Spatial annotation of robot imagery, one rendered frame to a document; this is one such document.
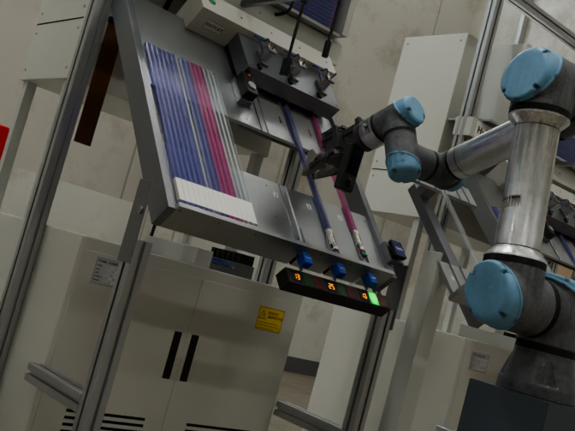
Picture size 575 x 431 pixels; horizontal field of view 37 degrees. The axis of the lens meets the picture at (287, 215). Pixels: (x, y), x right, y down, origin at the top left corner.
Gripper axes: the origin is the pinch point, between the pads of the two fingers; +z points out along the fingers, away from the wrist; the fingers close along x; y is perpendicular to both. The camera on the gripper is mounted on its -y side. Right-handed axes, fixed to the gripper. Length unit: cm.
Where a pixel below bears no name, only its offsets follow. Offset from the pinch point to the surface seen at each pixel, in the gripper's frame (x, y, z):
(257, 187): 19.9, -10.1, -1.8
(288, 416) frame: -21, -51, 36
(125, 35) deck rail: 49, 27, 10
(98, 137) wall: -108, 189, 282
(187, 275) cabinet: 18.5, -21.8, 27.1
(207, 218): 39.2, -25.4, -7.0
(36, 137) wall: -69, 178, 288
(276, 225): 16.9, -19.9, -4.4
